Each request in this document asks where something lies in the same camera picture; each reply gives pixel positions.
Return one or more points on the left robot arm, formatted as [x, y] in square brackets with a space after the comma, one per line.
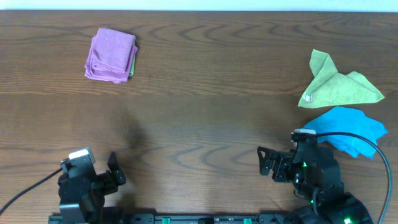
[83, 208]

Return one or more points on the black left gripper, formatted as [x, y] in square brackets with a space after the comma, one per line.
[104, 182]

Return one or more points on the folded purple cloth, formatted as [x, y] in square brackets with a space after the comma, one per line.
[100, 75]

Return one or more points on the green microfiber cloth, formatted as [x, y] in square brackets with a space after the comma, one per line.
[329, 87]

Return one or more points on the purple microfiber cloth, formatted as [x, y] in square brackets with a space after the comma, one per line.
[111, 51]

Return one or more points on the folded green cloth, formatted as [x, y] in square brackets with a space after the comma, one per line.
[133, 58]

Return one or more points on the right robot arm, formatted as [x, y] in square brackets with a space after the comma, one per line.
[316, 177]

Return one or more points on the blue microfiber cloth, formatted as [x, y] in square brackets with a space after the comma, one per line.
[348, 120]

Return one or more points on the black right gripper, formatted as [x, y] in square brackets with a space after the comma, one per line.
[280, 165]

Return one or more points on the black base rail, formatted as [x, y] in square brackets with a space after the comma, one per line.
[147, 218]

